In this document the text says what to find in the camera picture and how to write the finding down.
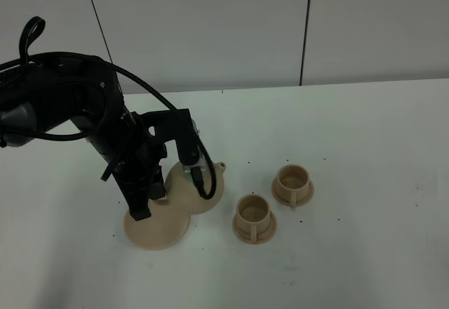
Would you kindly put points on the tan far cup saucer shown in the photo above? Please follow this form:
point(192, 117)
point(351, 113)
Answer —
point(292, 192)

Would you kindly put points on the tan cup saucer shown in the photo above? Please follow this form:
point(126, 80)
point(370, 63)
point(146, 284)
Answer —
point(254, 232)
point(292, 192)

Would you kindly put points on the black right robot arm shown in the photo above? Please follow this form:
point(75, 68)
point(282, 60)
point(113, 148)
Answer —
point(60, 98)

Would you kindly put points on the tan teacup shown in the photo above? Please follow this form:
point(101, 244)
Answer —
point(253, 208)
point(293, 171)

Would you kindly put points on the tan near cup saucer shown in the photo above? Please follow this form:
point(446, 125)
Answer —
point(254, 232)

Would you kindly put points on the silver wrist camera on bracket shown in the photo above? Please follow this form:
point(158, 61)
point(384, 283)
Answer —
point(160, 127)

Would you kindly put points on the tan near teacup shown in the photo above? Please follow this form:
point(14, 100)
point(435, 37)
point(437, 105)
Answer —
point(253, 208)

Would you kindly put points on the tan ceramic teapot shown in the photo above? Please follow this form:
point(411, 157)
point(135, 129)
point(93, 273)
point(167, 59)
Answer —
point(183, 195)

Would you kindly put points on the tan far teacup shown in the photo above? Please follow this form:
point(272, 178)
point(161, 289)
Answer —
point(293, 171)

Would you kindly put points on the tan round teapot saucer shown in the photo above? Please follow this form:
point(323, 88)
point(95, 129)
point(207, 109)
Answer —
point(165, 227)

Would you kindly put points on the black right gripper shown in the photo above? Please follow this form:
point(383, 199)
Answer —
point(133, 158)

